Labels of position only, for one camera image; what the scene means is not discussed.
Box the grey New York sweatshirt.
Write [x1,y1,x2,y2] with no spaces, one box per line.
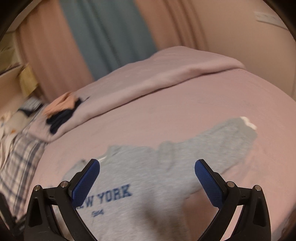
[77,118,257,240]

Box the white cream clothes pile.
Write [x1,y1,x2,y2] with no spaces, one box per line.
[1,111,28,142]

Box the pink bed sheet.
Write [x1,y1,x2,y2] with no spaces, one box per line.
[32,69,295,240]

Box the blue plaid pillow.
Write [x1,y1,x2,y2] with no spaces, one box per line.
[1,133,46,219]

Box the dark navy garment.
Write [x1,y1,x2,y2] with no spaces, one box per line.
[46,98,82,135]

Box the striped grey folded cloth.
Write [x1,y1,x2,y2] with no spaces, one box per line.
[18,97,44,117]

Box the peach pink garment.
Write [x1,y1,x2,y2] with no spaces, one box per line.
[43,92,78,118]

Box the yellow cloth on shelf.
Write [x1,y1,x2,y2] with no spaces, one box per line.
[18,64,38,97]

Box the pink curtain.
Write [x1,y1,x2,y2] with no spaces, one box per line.
[17,1,209,101]

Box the pink folded duvet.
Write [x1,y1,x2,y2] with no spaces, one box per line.
[28,46,245,142]

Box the teal curtain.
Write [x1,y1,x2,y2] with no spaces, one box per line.
[60,1,157,80]

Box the white wall label strip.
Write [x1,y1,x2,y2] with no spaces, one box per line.
[254,11,288,30]

